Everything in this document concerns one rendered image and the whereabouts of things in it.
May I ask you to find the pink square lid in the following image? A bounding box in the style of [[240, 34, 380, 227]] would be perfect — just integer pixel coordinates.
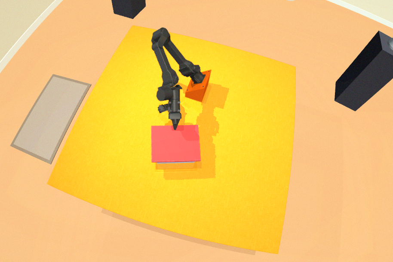
[[151, 125, 201, 163]]

